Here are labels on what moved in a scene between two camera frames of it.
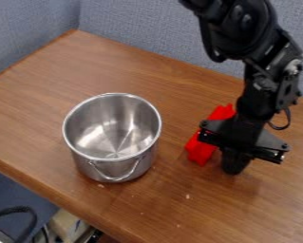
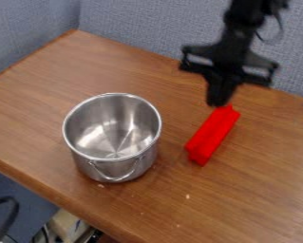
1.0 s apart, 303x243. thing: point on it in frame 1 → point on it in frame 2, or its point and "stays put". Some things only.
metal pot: (111, 129) stays put
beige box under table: (67, 227) stays put
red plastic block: (200, 149) stays put
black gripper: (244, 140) → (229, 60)
